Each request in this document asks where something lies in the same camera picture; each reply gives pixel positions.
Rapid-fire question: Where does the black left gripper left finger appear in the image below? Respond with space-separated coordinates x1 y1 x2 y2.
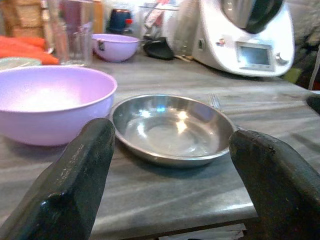
0 117 117 240

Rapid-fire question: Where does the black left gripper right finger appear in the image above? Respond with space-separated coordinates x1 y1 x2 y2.
228 129 320 240

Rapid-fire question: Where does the large lilac plastic bowl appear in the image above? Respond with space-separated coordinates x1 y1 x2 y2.
0 65 118 147

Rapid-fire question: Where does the black right gripper tip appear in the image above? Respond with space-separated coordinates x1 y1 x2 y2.
306 95 320 115

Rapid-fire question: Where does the silver metal fork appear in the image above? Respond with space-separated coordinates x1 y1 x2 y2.
207 93 225 113

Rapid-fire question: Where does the stainless steel shallow plate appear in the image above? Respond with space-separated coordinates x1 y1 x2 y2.
110 93 236 168

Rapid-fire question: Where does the pale green plate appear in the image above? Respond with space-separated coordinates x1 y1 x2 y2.
0 56 42 70

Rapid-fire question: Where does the orange plastic bag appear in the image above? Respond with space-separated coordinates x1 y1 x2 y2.
0 35 60 65

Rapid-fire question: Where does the small lilac plastic bowl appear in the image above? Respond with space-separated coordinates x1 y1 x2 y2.
91 33 140 63

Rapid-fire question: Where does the clear drinking glass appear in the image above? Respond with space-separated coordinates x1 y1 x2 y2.
46 0 95 66

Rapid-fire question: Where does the white kitchen food processor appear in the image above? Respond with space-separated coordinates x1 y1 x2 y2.
191 0 295 77

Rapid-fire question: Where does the black curved plastic scoop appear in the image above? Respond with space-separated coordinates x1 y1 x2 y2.
143 36 175 61

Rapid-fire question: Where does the wooden woven basket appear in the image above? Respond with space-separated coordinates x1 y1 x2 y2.
1 0 50 39

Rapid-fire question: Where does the white hanging cable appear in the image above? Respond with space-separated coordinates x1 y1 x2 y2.
307 37 320 91

